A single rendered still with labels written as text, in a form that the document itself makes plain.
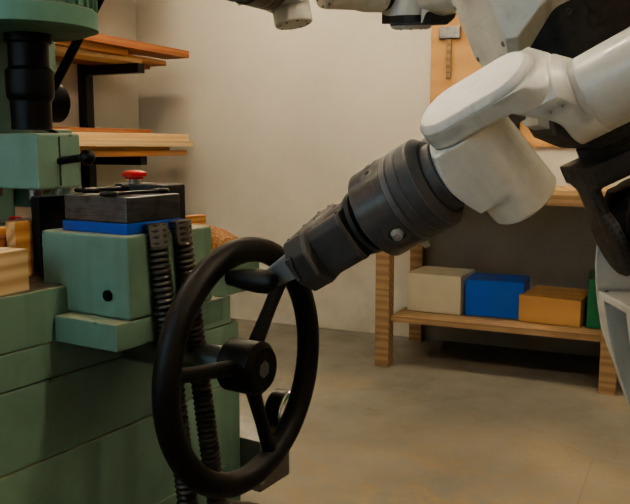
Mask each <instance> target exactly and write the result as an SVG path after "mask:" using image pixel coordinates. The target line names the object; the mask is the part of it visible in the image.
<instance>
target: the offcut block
mask: <svg viewBox="0 0 630 504"><path fill-rule="evenodd" d="M25 290H29V272H28V252H27V249H23V248H9V247H0V296H3V295H8V294H12V293H16V292H21V291H25Z"/></svg>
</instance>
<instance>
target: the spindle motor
mask: <svg viewBox="0 0 630 504"><path fill-rule="evenodd" d="M11 31H28V32H40V33H47V34H51V35H52V38H53V42H63V41H75V40H80V39H84V38H87V37H91V36H95V35H97V34H98V33H99V20H98V0H0V40H3V34H2V33H4V32H11Z"/></svg>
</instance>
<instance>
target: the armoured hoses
mask: <svg viewBox="0 0 630 504"><path fill-rule="evenodd" d="M168 224H169V231H171V232H172V235H173V242H174V245H173V246H174V248H175V250H174V253H175V254H176V255H175V259H176V262H175V263H176V265H177V266H176V270H178V271H177V275H178V278H177V280H178V281H179V283H178V286H179V288H180V287H181V285H182V283H183V282H184V280H185V279H186V278H187V276H188V275H189V274H190V272H191V271H192V270H193V269H194V267H195V266H196V263H194V262H195V260H196V259H195V258H194V255H195V253H194V252H193V250H194V247H193V246H192V245H193V243H194V242H193V240H194V238H193V230H192V223H191V220H190V219H179V220H172V221H170V222H169V223H168ZM143 231H144V234H146V235H147V239H148V243H147V244H148V247H149V248H148V251H149V252H150V253H149V255H148V256H149V257H150V260H149V263H150V264H151V265H150V267H149V268H150V269H151V272H150V274H151V275H152V277H151V280H152V281H153V282H152V284H151V286H152V287H153V289H152V292H153V293H154V294H153V296H152V297H153V298H154V300H153V303H154V304H155V305H154V309H155V310H156V311H155V312H154V315H156V317H155V321H157V323H156V324H155V326H156V327H158V328H157V329H156V332H157V333H158V335H157V338H158V339H159V336H160V332H161V329H162V326H163V323H164V320H165V318H166V315H167V312H168V310H169V308H170V306H171V303H172V301H173V299H174V297H173V296H174V294H175V293H174V292H173V291H172V290H173V289H174V287H173V286H172V284H173V281H172V280H171V278H172V277H173V276H172V274H170V273H171V271H172V269H171V268H170V266H171V263H170V262H169V261H170V259H171V258H170V257H169V256H168V255H169V254H170V252H169V251H168V249H169V244H170V243H169V234H168V226H167V223H166V222H155V223H148V224H144V225H143ZM201 311H202V308H200V310H199V312H198V314H197V317H196V319H195V321H194V324H193V327H192V329H191V332H190V335H189V338H188V342H187V346H186V347H188V349H187V352H190V353H193V352H195V351H196V350H197V348H199V347H201V346H203V345H204V344H206V342H207V341H206V340H204V339H205V337H206V336H205V335H204V332H205V330H204V329H203V327H204V324H203V321H204V320H203V319H202V318H201V317H202V316H203V314H202V313H201ZM210 381H211V379H208V380H201V381H196V382H191V384H192V386H191V389H192V390H193V391H192V395H194V396H193V398H192V399H193V400H194V402H193V405H194V406H195V407H194V410H195V411H196V412H195V414H194V415H195V416H196V418H195V420H196V421H197V423H196V426H197V431H198V434H197V436H198V437H199V439H198V441H199V442H200V443H199V445H198V446H199V447H200V450H199V451H200V452H201V454H200V457H201V458H202V459H201V462H202V463H203V464H204V465H205V466H206V467H208V468H210V469H211V470H214V471H217V472H223V471H222V468H223V467H222V466H221V464H222V461H221V456H220V453H221V451H220V450H219V449H220V446H219V445H218V444H219V440H218V437H219V436H218V435H217V433H218V431H217V430H216V429H217V425H216V422H217V421H216V420H215V417H216V415H215V414H214V413H215V409H213V408H214V406H215V405H214V404H213V402H214V399H213V398H212V397H213V394H212V393H211V392H212V390H213V389H212V388H211V386H212V384H211V383H210ZM184 386H185V384H181V410H182V418H183V423H184V428H185V432H186V435H187V438H188V441H189V443H190V441H191V438H190V435H191V433H190V432H189V430H190V427H188V425H189V422H188V421H187V420H188V418H189V417H188V416H187V414H188V411H187V410H186V409H187V407H188V406H187V405H186V402H187V400H186V399H185V397H186V394H185V393H184V392H185V390H186V389H185V388H184ZM190 446H192V444H191V443H190ZM173 476H174V477H175V480H174V482H175V483H176V484H175V486H174V487H175V488H176V491H175V493H176V494H177V495H176V498H177V499H178V500H177V502H176V503H177V504H199V503H198V502H197V501H198V498H197V497H196V496H197V493H195V492H193V491H192V490H190V489H189V488H188V487H186V486H185V485H184V484H183V483H182V482H181V481H180V480H179V479H178V478H177V477H176V476H175V475H173ZM206 498H207V501H206V502H207V504H259V503H256V502H255V501H233V500H227V499H214V498H209V497H206Z"/></svg>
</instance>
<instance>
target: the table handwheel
mask: <svg viewBox="0 0 630 504"><path fill-rule="evenodd" d="M283 255H284V247H282V246H281V245H279V244H277V243H275V242H274V241H271V240H269V239H265V238H260V237H243V238H238V239H234V240H231V241H229V242H226V243H224V244H222V245H220V246H219V247H217V248H216V249H214V250H213V251H212V252H210V253H209V254H208V255H207V256H205V257H204V258H203V259H202V260H201V261H200V262H199V263H198V264H197V265H196V266H195V267H194V269H193V270H192V271H191V272H190V274H189V275H188V276H187V278H186V279H185V280H184V282H183V283H182V285H181V287H180V288H179V290H178V292H177V294H176V295H175V297H174V299H173V301H172V303H171V306H170V308H169V310H168V312H167V315H166V318H165V320H164V323H163V326H162V329H161V332H160V336H159V339H158V340H156V341H153V342H150V343H147V344H143V345H140V346H137V347H133V348H130V349H127V350H123V351H122V354H123V356H124V357H125V358H126V359H127V360H131V361H137V362H142V363H147V364H152V365H153V373H152V393H151V397H152V413H153V421H154V427H155V432H156V435H157V439H158V442H159V446H160V448H161V451H162V453H163V455H164V458H165V460H166V462H167V464H168V465H169V467H170V469H171V470H172V472H173V473H174V475H175V476H176V477H177V478H178V479H179V480H180V481H181V482H182V483H183V484H184V485H185V486H186V487H188V488H189V489H190V490H192V491H193V492H195V493H197V494H199V495H202V496H205V497H209V498H214V499H226V498H232V497H237V496H240V495H242V494H244V493H247V492H248V491H250V490H252V489H254V488H255V487H257V486H258V485H260V484H261V483H262V482H263V481H265V480H266V479H267V478H268V477H269V476H270V475H271V474H272V473H273V472H274V471H275V470H276V468H277V467H278V466H279V465H280V463H281V462H282V461H283V460H284V458H285V457H286V455H287V454H288V452H289V451H290V449H291V447H292V445H293V444H294V442H295V440H296V438H297V436H298V434H299V432H300V430H301V427H302V425H303V422H304V420H305V417H306V414H307V411H308V409H309V405H310V402H311V398H312V395H313V390H314V386H315V381H316V375H317V368H318V359H319V325H318V315H317V309H316V304H315V300H314V296H313V292H312V290H311V289H309V288H307V287H304V286H302V285H301V284H300V283H299V282H298V281H297V280H296V279H294V280H291V281H289V282H286V283H284V284H282V285H279V286H278V287H277V289H275V290H274V291H273V292H271V293H270V294H268V295H267V297H266V300H265V303H264V305H263V308H262V310H261V312H260V314H259V317H258V319H257V321H256V323H255V326H254V328H253V330H252V333H251V335H250V337H249V339H244V338H238V337H233V338H231V339H229V340H228V341H226V342H225V344H224V345H223V346H221V345H215V344H209V343H206V344H204V345H203V346H201V347H199V348H197V350H196V351H195V352H193V353H190V352H187V349H188V347H186V346H187V342H188V338H189V335H190V332H191V329H192V327H193V324H194V321H195V319H196V317H197V314H198V312H199V310H200V308H201V306H202V304H203V303H204V301H205V299H206V298H207V296H208V295H209V293H210V292H211V290H212V289H213V288H214V286H215V285H216V284H217V283H218V281H219V280H220V279H221V278H222V277H223V276H224V275H225V274H226V273H227V272H228V271H229V270H232V269H233V268H235V267H237V266H239V265H241V264H244V263H247V262H260V263H263V264H265V265H267V266H269V267H270V266H271V265H272V264H273V263H275V262H276V261H277V260H278V259H279V258H281V257H282V256H283ZM285 287H286V288H287V290H288V293H289V295H290V298H291V301H292V305H293V309H294V313H295V319H296V327H297V358H296V367H295V373H294V379H293V383H292V387H291V391H290V395H289V398H288V401H287V404H286V407H285V409H284V412H283V414H282V417H281V419H280V421H279V423H278V425H277V427H276V429H275V430H274V432H273V434H272V431H271V428H270V425H269V421H268V418H267V414H266V410H265V405H264V401H263V397H262V393H264V392H265V391H266V390H267V389H268V388H269V387H270V385H271V384H272V382H273V380H274V377H275V374H276V369H277V360H276V356H275V353H274V351H273V349H272V347H271V345H270V344H269V343H267V342H264V341H265V338H266V336H267V333H268V330H269V327H270V325H271V322H272V319H273V316H274V314H275V311H276V308H277V306H278V304H279V301H280V299H281V296H282V294H283V292H284V289H285ZM157 342H158V343H157ZM182 366H183V367H182ZM216 378H217V380H218V383H219V384H220V386H221V387H222V388H223V389H225V390H229V391H234V392H239V393H244V394H246V396H247V399H248V403H249V406H250V409H251V412H252V415H253V418H254V421H255V425H256V429H257V433H258V437H259V441H260V444H261V448H262V449H261V451H260V452H259V453H258V454H257V455H256V456H255V457H254V458H253V459H252V460H250V461H249V462H248V463H247V464H245V465H244V466H242V467H240V468H238V469H236V470H233V471H229V472H217V471H214V470H211V469H210V468H208V467H206V466H205V465H204V464H203V463H202V462H201V461H200V460H199V459H198V457H197V456H196V455H195V453H194V452H193V450H192V448H191V446H190V443H189V441H188V438H187V435H186V432H185V428H184V423H183V418H182V410H181V384H185V383H191V382H196V381H201V380H208V379H216Z"/></svg>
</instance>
